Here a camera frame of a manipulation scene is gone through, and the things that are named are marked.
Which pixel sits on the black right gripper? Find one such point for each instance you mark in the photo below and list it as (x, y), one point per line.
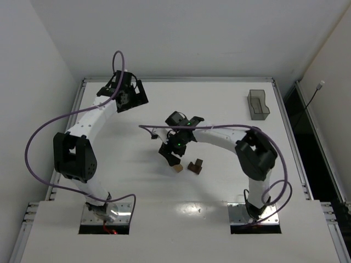
(170, 150)

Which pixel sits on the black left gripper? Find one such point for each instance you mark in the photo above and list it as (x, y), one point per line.
(140, 93)

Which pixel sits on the light wood block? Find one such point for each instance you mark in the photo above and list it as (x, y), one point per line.
(178, 168)

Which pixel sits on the dark wood notched block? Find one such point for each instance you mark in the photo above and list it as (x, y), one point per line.
(195, 167)

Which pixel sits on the smoky transparent plastic container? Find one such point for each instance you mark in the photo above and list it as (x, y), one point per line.
(258, 109)

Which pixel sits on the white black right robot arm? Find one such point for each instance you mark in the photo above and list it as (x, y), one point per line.
(255, 153)

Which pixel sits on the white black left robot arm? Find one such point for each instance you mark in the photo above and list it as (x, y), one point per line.
(74, 157)

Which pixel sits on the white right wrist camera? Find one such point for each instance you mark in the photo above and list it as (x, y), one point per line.
(160, 133)

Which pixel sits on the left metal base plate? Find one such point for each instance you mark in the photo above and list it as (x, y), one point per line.
(120, 212)

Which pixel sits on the metal base plate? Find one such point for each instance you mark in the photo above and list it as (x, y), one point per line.
(120, 212)
(238, 215)

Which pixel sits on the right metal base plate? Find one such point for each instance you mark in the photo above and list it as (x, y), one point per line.
(238, 215)

